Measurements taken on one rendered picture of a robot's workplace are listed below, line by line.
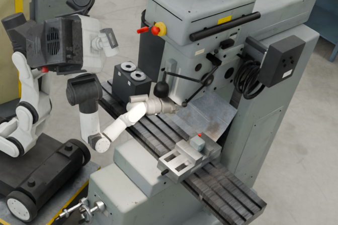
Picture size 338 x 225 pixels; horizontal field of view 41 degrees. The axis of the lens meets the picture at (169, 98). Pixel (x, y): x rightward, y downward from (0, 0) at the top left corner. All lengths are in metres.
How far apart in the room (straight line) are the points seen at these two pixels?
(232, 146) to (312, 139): 1.84
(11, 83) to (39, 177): 1.43
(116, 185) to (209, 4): 1.15
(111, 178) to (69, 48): 0.88
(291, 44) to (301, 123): 2.52
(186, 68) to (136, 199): 0.80
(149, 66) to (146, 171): 2.12
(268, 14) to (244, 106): 0.55
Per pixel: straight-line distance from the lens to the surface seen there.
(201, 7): 1.96
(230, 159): 2.89
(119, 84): 2.76
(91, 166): 3.17
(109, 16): 5.59
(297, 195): 3.98
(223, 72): 2.36
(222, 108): 2.72
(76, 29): 2.10
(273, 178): 4.02
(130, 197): 2.55
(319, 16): 6.30
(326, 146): 4.57
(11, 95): 4.19
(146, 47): 4.41
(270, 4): 2.47
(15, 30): 2.35
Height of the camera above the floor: 2.77
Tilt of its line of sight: 38 degrees down
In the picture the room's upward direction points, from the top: 13 degrees clockwise
